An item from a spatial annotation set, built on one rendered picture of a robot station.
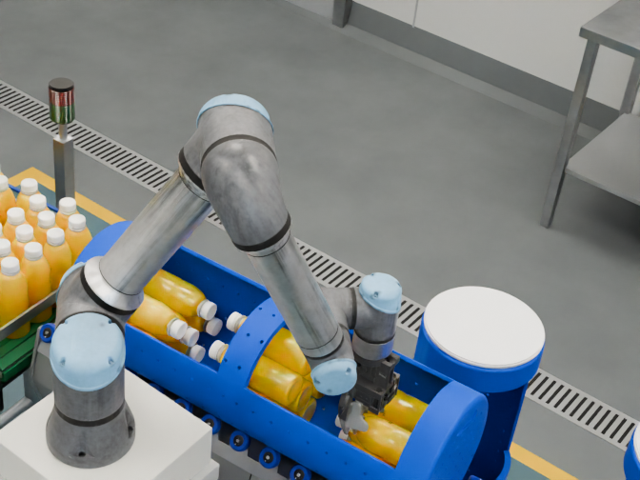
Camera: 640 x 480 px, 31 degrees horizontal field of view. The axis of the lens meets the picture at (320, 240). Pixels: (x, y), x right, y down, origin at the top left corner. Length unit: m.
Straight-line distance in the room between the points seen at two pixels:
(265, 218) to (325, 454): 0.67
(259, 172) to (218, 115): 0.14
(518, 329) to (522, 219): 2.25
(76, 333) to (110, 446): 0.21
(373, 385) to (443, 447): 0.17
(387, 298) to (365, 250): 2.56
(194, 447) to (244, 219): 0.51
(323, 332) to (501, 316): 0.91
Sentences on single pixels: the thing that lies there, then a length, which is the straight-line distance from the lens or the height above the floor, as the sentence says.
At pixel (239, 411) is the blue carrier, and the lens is 2.32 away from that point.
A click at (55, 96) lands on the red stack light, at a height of 1.24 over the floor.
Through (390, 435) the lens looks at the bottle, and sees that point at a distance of 2.24.
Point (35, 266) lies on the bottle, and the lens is 2.71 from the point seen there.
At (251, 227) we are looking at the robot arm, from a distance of 1.71.
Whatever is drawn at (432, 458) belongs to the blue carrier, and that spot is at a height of 1.19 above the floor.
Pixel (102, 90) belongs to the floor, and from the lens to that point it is 5.50.
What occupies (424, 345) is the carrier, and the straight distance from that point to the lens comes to 2.67.
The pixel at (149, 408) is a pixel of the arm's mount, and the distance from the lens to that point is 2.11.
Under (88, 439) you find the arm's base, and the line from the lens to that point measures 1.99.
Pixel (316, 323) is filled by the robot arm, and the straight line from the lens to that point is 1.87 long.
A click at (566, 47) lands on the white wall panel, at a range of 5.61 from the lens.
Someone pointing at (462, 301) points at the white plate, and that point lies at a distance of 2.75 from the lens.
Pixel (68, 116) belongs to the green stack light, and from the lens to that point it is 3.01.
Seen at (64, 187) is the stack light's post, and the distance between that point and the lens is 3.13.
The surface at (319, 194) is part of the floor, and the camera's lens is 4.87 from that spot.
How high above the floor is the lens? 2.73
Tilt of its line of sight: 36 degrees down
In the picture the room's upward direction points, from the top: 7 degrees clockwise
